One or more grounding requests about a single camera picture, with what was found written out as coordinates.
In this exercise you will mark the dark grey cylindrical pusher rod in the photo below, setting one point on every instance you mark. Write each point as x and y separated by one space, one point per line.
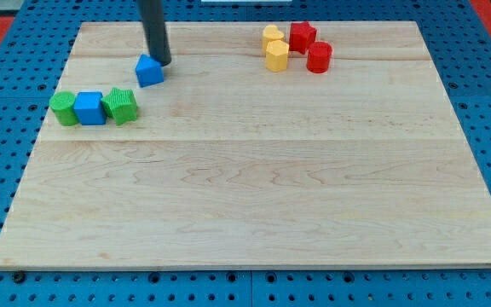
153 22

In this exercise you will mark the green star block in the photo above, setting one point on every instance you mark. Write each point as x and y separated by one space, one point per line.
120 105

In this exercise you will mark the yellow heart block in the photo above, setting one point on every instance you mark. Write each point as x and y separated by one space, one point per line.
271 33

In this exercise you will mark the red star block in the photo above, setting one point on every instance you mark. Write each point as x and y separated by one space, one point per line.
301 36

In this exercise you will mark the blue cube block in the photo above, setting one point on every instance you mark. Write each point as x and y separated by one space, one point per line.
88 108

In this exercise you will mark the green cylinder block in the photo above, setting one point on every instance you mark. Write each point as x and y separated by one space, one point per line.
62 105

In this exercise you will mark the yellow hexagon block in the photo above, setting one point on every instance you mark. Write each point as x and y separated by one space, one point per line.
276 55

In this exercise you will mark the light wooden board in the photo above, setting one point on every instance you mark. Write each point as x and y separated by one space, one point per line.
232 166

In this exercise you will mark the red cylinder block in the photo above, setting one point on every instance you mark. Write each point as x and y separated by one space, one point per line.
319 57

